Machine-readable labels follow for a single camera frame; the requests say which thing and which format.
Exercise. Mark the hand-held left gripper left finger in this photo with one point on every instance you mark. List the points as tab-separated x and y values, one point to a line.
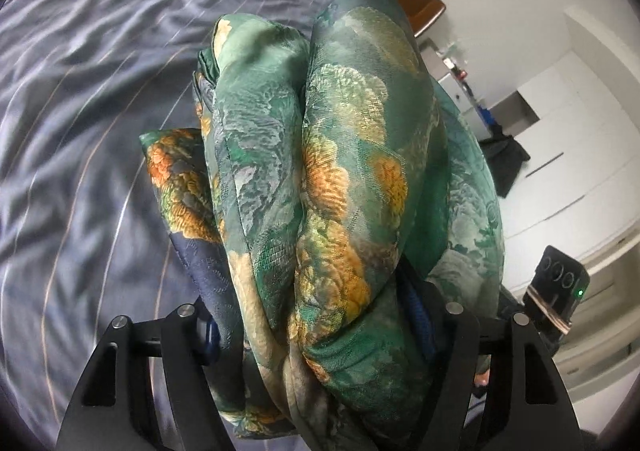
212	336

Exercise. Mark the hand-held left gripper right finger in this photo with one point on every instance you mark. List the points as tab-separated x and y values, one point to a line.
420	321

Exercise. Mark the green patterned padded jacket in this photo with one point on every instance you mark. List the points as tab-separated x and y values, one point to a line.
325	181

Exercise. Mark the white shelf unit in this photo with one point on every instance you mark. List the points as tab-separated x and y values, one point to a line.
600	321

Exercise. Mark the black cloth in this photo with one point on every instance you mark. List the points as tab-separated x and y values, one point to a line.
505	156

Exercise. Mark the white wardrobe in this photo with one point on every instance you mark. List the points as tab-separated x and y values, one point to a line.
575	131

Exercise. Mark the blue object on cabinet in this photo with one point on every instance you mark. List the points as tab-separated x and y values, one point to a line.
486	116

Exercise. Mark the blue striped bed sheet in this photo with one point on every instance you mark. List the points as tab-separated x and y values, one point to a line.
100	106

